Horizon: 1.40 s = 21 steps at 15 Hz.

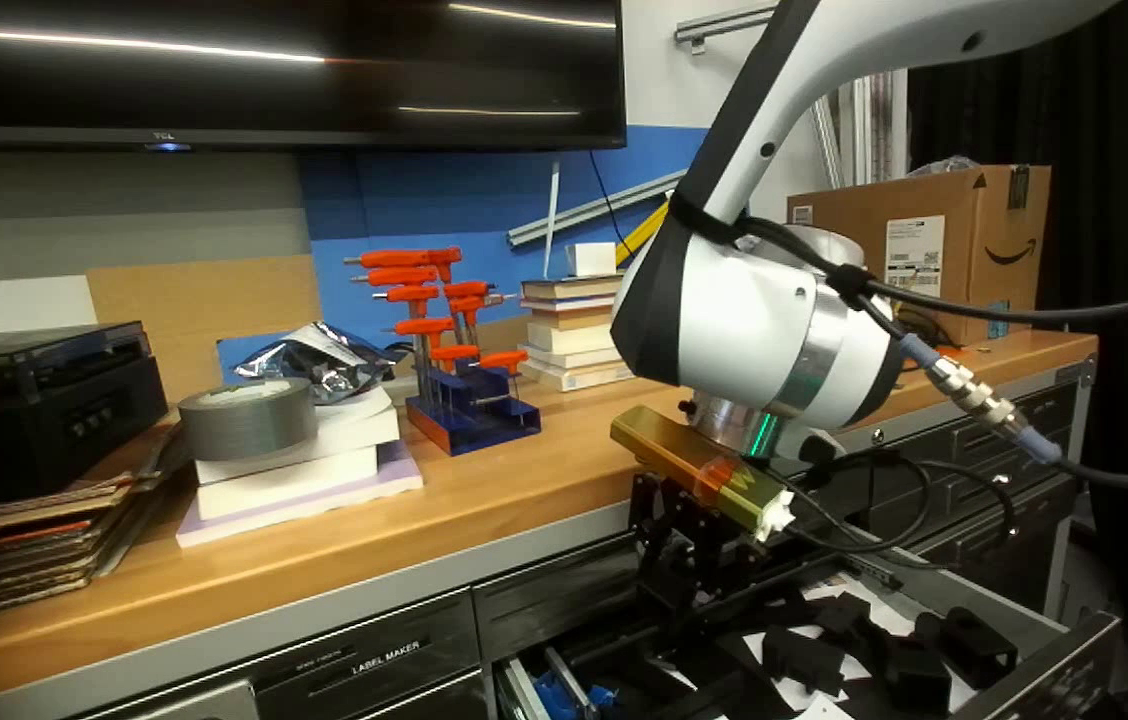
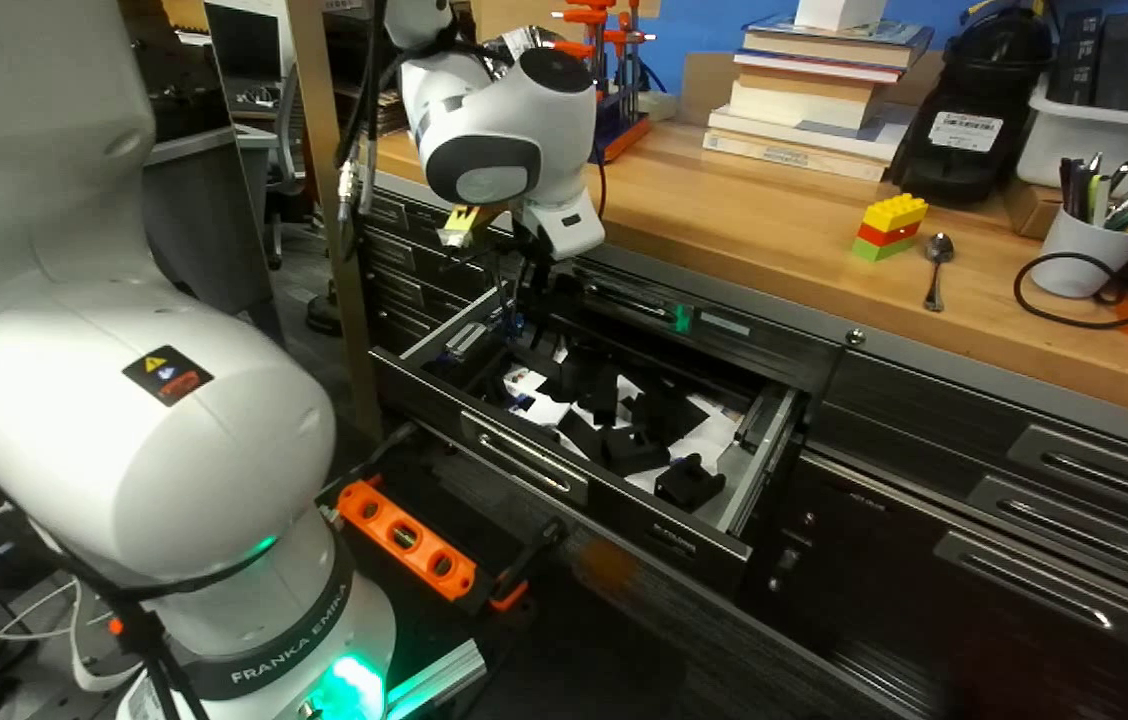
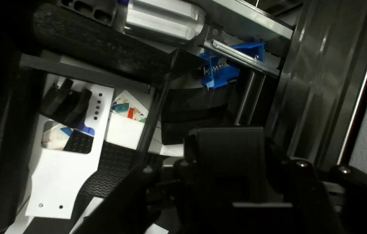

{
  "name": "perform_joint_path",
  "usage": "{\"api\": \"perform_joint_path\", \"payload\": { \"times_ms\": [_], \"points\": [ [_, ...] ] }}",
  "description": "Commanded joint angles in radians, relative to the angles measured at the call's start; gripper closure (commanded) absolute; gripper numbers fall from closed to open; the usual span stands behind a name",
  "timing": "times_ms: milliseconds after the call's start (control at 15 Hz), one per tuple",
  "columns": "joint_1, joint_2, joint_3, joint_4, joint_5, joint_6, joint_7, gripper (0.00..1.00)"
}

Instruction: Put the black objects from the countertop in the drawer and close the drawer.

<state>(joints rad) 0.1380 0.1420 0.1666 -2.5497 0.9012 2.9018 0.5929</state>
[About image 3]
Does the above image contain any blue plastic clip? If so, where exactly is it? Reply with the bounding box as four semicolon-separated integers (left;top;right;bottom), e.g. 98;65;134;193
197;40;266;91

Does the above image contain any white card colourful print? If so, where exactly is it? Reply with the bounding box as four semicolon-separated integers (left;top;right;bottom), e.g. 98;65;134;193
110;88;151;126

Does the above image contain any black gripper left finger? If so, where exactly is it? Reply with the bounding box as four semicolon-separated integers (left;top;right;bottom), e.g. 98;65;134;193
76;159;191;234

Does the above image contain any silver metal cylinder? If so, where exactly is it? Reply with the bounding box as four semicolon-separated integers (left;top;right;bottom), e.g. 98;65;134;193
123;0;206;42

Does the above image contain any black foam cutout piece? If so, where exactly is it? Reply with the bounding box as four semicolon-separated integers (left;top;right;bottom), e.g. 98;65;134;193
72;141;167;218

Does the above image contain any grey metal open drawer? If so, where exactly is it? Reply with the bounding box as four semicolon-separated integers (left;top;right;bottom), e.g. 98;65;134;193
0;0;367;234

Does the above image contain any white perforated plate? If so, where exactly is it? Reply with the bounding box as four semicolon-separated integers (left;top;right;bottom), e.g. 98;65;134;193
23;76;115;221

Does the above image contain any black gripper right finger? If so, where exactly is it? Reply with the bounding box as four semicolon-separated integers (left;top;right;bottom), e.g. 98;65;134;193
265;137;344;234

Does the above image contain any black plastic box object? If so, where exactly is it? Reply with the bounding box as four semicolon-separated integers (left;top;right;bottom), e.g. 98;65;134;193
182;126;272;205

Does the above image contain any black foam roll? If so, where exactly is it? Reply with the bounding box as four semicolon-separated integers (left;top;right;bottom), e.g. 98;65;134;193
29;1;180;84

